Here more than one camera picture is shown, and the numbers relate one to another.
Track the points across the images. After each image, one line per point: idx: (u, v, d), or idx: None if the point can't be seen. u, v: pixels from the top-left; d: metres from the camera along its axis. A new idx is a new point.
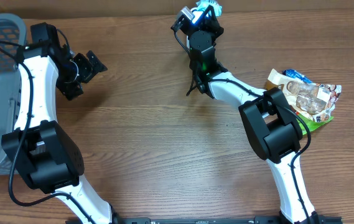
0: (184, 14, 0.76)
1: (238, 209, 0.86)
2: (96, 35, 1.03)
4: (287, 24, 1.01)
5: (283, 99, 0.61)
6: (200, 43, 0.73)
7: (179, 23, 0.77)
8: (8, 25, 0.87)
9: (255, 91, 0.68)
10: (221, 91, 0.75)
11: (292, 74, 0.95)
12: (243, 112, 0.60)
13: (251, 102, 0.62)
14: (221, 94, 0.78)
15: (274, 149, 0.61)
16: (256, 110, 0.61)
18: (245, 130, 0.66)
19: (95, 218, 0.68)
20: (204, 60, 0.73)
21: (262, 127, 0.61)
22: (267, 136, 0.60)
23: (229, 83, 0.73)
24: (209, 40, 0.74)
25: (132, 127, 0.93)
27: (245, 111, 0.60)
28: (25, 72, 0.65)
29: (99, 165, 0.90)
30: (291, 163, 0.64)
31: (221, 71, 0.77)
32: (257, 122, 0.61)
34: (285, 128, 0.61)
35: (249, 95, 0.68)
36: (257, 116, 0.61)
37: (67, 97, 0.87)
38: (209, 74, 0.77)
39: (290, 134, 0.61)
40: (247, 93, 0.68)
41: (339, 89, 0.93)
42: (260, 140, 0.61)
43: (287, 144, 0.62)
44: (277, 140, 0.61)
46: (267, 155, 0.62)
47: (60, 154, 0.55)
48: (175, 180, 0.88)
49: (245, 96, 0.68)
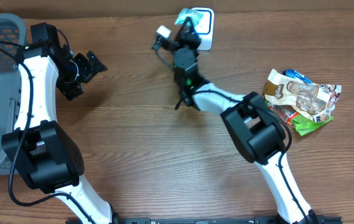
0: (160, 33, 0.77)
1: (238, 210, 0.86)
2: (96, 35, 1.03)
4: (287, 24, 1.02)
5: (262, 102, 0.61)
6: (183, 61, 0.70)
7: (157, 42, 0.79)
8: (9, 25, 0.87)
9: (236, 96, 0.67)
10: (206, 101, 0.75)
11: (292, 74, 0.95)
12: (224, 119, 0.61)
13: (231, 108, 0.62)
14: (206, 104, 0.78)
15: (259, 151, 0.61)
16: (236, 115, 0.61)
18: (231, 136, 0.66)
19: (95, 218, 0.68)
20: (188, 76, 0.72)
21: (245, 132, 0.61)
22: (251, 139, 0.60)
23: (211, 93, 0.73)
24: (193, 57, 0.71)
25: (132, 127, 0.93)
27: (226, 117, 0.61)
28: (25, 72, 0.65)
29: (99, 165, 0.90)
30: (279, 163, 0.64)
31: (204, 83, 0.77)
32: (238, 126, 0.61)
34: (267, 129, 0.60)
35: (229, 102, 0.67)
36: (239, 121, 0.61)
37: (67, 97, 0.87)
38: (193, 88, 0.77)
39: (273, 136, 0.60)
40: (228, 100, 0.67)
41: (339, 89, 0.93)
42: (245, 144, 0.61)
43: (272, 145, 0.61)
44: (260, 143, 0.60)
46: (253, 157, 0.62)
47: (59, 154, 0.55)
48: (175, 180, 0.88)
49: (226, 102, 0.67)
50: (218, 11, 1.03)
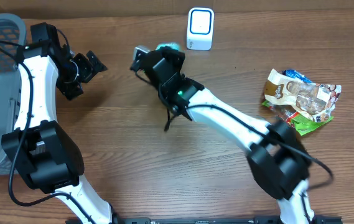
0: (139, 49, 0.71)
1: (238, 209, 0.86)
2: (96, 35, 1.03)
4: (287, 24, 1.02)
5: (289, 134, 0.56)
6: (150, 60, 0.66)
7: (136, 61, 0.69)
8: (9, 25, 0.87)
9: (255, 124, 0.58)
10: (208, 120, 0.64)
11: (292, 74, 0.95)
12: (254, 160, 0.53)
13: (257, 146, 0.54)
14: (208, 122, 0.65)
15: (288, 188, 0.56)
16: (266, 155, 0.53)
18: (252, 172, 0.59)
19: (95, 218, 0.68)
20: (160, 78, 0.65)
21: (276, 172, 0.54)
22: (282, 179, 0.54)
23: (214, 109, 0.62)
24: (161, 55, 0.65)
25: (132, 127, 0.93)
27: (256, 158, 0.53)
28: (25, 72, 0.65)
29: (99, 165, 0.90)
30: (301, 193, 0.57)
31: (194, 90, 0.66)
32: (270, 168, 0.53)
34: (297, 164, 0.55)
35: (251, 131, 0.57)
36: (270, 162, 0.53)
37: (67, 97, 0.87)
38: (178, 94, 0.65)
39: (301, 170, 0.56)
40: (248, 129, 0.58)
41: (339, 89, 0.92)
42: (276, 184, 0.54)
43: (299, 180, 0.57)
44: (290, 180, 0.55)
46: (282, 193, 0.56)
47: (59, 154, 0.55)
48: (175, 180, 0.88)
49: (245, 132, 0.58)
50: (218, 11, 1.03)
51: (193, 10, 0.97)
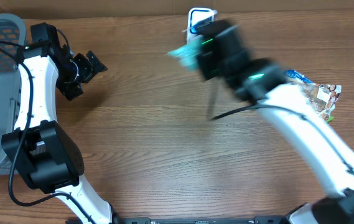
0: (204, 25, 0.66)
1: (238, 209, 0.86)
2: (97, 35, 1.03)
4: (287, 24, 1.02)
5: None
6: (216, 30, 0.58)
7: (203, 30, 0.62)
8: (9, 25, 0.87)
9: None
10: (284, 126, 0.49)
11: (292, 74, 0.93)
12: (348, 213, 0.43)
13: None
14: (276, 123, 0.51)
15: None
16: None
18: (323, 210, 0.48)
19: (95, 218, 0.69)
20: (230, 50, 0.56)
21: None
22: None
23: (303, 121, 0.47)
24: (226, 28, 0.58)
25: (132, 127, 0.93)
27: (351, 211, 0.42)
28: (25, 72, 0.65)
29: (99, 165, 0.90)
30: None
31: (271, 73, 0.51)
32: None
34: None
35: (349, 172, 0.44)
36: None
37: (67, 96, 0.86)
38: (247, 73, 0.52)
39: None
40: (349, 168, 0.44)
41: (339, 89, 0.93)
42: None
43: None
44: None
46: None
47: (59, 154, 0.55)
48: (175, 180, 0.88)
49: (340, 171, 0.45)
50: (218, 12, 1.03)
51: (193, 10, 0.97)
